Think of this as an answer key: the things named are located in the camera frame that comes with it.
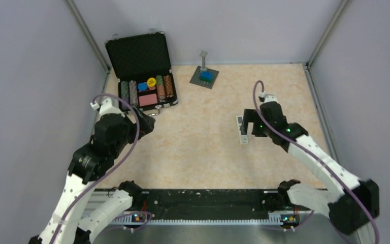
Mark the white remote control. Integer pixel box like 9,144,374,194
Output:
236,115,249,145

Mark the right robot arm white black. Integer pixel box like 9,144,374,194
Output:
240,101,379,235

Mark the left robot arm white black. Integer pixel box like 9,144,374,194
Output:
29,108,155,243

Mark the blue poker chip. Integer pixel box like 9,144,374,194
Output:
138,82,149,92

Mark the yellow poker chip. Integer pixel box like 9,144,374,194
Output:
146,77,156,87

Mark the black poker chip case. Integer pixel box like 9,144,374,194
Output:
105,32,179,111

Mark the grey lego baseplate with bricks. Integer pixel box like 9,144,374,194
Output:
189,50,219,89

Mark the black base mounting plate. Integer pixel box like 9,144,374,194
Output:
130,189,305,221

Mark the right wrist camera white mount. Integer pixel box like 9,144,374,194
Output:
258,93,278,104

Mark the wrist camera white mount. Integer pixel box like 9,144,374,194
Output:
258,93,278,104
90,98,123,117

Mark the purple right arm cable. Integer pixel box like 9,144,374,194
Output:
252,80,381,244

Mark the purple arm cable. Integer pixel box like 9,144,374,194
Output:
48,94,153,244
252,80,381,244

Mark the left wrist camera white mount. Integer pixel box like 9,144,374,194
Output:
90,98,123,117

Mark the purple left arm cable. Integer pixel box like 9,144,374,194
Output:
48,94,153,244

